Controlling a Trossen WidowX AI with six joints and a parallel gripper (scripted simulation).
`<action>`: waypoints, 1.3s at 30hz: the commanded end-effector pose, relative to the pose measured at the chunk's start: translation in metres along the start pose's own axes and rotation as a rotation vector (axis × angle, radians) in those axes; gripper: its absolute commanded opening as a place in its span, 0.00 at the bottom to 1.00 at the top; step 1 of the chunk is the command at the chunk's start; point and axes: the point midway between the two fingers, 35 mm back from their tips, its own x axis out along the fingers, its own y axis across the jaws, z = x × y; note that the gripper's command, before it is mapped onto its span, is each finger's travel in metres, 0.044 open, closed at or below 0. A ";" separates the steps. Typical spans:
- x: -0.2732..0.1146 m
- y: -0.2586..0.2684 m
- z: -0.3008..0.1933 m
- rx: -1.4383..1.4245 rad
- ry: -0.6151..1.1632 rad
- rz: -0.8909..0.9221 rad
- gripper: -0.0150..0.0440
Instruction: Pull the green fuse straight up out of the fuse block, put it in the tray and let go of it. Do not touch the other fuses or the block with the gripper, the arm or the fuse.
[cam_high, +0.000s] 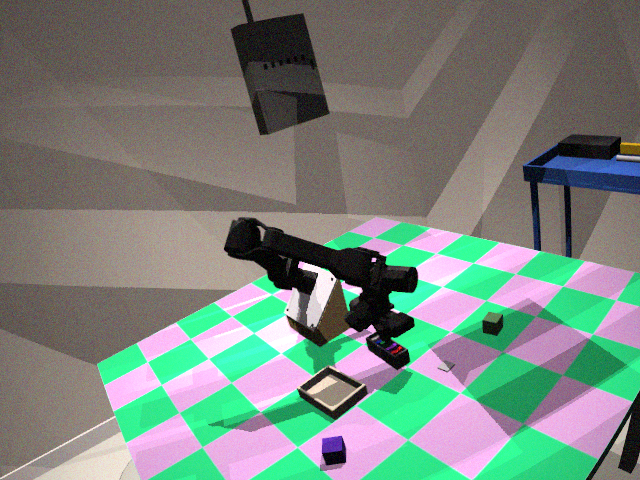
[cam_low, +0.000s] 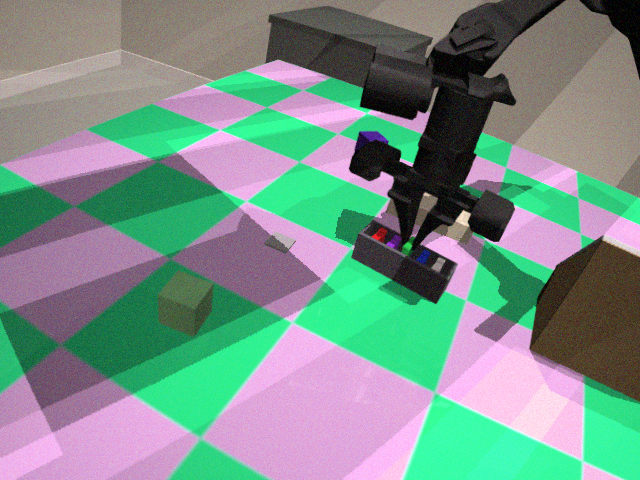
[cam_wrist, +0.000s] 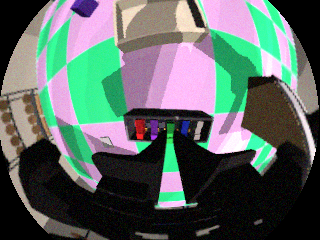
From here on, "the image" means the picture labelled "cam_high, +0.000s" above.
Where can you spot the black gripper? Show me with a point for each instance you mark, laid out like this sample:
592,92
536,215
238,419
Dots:
390,324

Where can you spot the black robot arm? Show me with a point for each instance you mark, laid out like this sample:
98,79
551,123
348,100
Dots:
280,254

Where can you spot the olive green cube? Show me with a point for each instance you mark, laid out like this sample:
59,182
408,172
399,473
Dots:
492,323

